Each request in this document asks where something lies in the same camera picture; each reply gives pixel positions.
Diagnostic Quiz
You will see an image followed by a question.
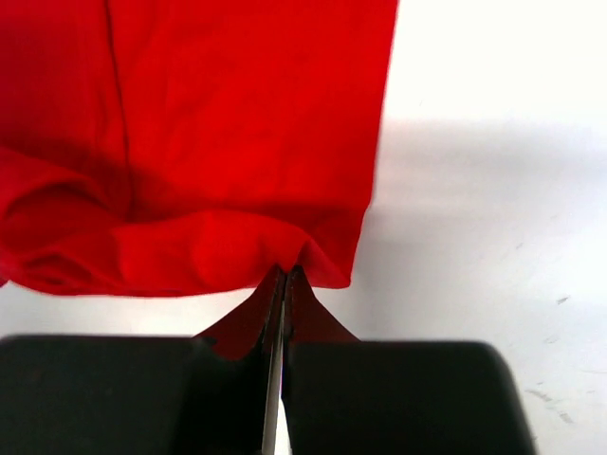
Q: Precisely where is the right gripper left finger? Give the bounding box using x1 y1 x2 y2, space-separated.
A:
1 268 285 454

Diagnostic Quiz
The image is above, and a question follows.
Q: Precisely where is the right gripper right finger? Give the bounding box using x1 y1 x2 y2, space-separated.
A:
282 267 535 454

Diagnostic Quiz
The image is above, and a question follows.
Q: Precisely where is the red t shirt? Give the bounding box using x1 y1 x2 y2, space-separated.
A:
0 0 400 299

